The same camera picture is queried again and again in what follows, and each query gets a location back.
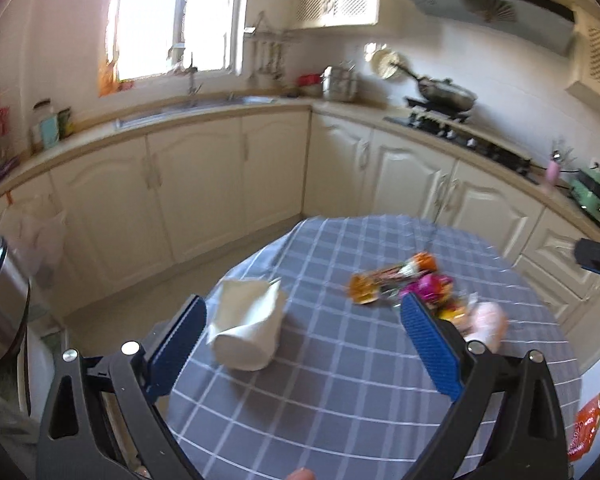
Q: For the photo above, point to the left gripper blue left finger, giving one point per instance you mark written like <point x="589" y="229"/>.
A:
<point x="141" y="375"/>

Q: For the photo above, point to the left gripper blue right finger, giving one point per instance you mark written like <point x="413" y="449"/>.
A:
<point x="464" y="371"/>

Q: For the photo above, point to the clear pink plastic bag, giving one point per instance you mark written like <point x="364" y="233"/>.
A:
<point x="483" y="321"/>

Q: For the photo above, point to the colourful candy wrappers pile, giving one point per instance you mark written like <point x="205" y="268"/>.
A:
<point x="421" y="276"/>

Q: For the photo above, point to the white paper cup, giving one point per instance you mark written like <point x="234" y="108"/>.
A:
<point x="244" y="331"/>

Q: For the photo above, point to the orange peel piece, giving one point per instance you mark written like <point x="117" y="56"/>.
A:
<point x="363" y="289"/>

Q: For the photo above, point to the cream lower kitchen cabinets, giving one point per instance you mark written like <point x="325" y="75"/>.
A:
<point x="142" y="199"/>

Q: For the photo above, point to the kitchen window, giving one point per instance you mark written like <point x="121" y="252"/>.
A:
<point x="153" y="38"/>

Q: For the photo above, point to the person's thumb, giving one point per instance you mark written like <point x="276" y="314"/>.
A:
<point x="301" y="474"/>

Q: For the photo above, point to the green electric cooker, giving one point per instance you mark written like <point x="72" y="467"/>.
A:
<point x="585" y="191"/>

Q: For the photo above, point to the pink utensil holder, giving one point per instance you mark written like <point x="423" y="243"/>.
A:
<point x="552" y="173"/>

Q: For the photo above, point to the grey checked tablecloth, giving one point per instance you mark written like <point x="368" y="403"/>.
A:
<point x="346" y="394"/>

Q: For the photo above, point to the orange printed bag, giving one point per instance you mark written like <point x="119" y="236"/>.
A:
<point x="586" y="429"/>

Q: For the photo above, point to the steel electric kettle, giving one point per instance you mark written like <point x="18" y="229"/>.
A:
<point x="14" y="301"/>

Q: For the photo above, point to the white plastic bag on cabinet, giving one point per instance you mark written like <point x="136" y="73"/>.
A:
<point x="35" y="230"/>

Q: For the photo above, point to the black gas stove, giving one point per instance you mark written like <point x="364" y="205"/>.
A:
<point x="452" y="126"/>

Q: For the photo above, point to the steel wok with lid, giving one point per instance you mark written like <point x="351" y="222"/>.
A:
<point x="441" y="92"/>

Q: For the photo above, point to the stainless steel sink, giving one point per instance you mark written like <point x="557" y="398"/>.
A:
<point x="189" y="107"/>

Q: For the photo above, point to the teal box on counter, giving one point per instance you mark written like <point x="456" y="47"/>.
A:
<point x="49" y="131"/>

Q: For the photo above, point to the black range hood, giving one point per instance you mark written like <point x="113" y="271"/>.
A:
<point x="547" y="23"/>

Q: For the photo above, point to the cream round steamer tray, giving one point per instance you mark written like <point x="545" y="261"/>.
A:
<point x="385" y="64"/>

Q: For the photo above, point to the stainless steel stockpot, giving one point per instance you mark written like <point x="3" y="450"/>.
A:
<point x="340" y="83"/>

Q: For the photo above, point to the chrome sink faucet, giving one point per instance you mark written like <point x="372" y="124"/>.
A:
<point x="190" y="75"/>

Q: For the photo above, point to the hanging utensil rack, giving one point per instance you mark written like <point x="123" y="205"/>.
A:
<point x="268" y="51"/>

